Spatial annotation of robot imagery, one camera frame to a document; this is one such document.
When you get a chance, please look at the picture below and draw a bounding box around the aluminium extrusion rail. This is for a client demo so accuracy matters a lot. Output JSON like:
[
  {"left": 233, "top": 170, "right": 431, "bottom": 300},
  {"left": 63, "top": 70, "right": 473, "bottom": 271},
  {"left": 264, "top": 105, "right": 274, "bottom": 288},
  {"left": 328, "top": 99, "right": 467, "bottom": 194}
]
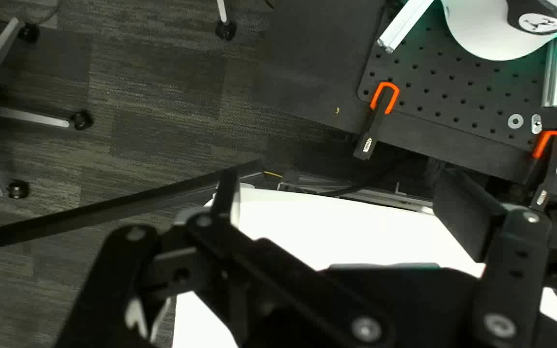
[{"left": 377, "top": 0, "right": 435, "bottom": 54}]

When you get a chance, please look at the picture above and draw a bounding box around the office chair base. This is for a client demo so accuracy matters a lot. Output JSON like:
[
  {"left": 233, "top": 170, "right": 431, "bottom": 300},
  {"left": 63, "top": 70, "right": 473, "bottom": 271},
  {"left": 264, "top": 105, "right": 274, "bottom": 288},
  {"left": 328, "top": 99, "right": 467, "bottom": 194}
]
[{"left": 0, "top": 16, "right": 96, "bottom": 201}]

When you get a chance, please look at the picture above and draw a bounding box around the black flat strap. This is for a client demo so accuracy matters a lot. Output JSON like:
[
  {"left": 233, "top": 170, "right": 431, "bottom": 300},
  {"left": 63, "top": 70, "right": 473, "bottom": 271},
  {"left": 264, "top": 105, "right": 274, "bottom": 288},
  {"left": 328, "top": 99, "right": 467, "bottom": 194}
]
[{"left": 0, "top": 159, "right": 264, "bottom": 255}]

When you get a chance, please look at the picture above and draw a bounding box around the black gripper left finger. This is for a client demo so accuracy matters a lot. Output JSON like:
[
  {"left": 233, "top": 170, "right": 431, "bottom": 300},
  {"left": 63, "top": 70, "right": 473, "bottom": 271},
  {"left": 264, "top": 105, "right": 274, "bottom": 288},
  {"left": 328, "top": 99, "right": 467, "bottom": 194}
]
[{"left": 52, "top": 168, "right": 398, "bottom": 348}]

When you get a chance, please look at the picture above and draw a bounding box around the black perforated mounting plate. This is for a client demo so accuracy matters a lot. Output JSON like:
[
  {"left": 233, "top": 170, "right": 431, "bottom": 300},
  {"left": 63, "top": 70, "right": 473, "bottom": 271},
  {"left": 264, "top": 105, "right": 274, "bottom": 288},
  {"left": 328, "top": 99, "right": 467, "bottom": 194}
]
[{"left": 353, "top": 23, "right": 557, "bottom": 184}]

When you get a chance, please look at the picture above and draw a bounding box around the orange black clamp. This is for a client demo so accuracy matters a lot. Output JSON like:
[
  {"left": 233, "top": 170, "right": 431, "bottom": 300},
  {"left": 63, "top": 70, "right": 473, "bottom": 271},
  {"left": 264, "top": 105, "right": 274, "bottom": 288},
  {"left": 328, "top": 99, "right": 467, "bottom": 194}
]
[
  {"left": 524, "top": 128, "right": 557, "bottom": 213},
  {"left": 351, "top": 80, "right": 402, "bottom": 163}
]

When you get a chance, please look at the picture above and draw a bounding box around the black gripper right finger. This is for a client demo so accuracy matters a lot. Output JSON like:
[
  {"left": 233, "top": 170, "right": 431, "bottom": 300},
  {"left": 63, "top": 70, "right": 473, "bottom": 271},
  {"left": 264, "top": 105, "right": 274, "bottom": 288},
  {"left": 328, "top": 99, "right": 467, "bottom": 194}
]
[{"left": 431, "top": 168, "right": 557, "bottom": 348}]

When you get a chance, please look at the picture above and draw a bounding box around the silver chair leg with caster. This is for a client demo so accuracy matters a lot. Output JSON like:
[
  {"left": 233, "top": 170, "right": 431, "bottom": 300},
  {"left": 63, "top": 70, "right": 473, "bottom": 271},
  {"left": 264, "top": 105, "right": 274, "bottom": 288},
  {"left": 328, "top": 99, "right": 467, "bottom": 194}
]
[{"left": 210, "top": 0, "right": 239, "bottom": 43}]

